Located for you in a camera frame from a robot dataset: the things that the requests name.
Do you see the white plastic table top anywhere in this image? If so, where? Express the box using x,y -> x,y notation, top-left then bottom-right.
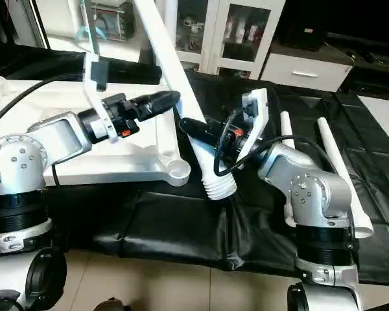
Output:
0,76 -> 192,187

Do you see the black work mat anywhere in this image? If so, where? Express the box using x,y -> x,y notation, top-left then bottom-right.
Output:
0,42 -> 389,286

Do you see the storage rack with items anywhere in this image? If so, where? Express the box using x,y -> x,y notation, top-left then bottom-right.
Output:
78,0 -> 140,43

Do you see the white drawer unit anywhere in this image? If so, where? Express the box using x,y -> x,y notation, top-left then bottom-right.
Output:
262,47 -> 355,93

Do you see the white glass door cabinet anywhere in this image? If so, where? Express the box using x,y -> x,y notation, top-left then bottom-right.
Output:
162,0 -> 286,80

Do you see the white flat panel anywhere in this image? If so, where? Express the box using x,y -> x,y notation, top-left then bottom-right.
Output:
357,96 -> 389,155

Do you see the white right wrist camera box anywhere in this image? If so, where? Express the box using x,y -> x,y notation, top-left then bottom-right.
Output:
242,89 -> 269,164

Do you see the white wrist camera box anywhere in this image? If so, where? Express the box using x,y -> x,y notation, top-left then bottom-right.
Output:
242,89 -> 269,164
83,53 -> 112,142

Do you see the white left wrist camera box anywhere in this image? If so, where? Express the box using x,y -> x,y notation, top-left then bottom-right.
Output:
83,53 -> 112,142

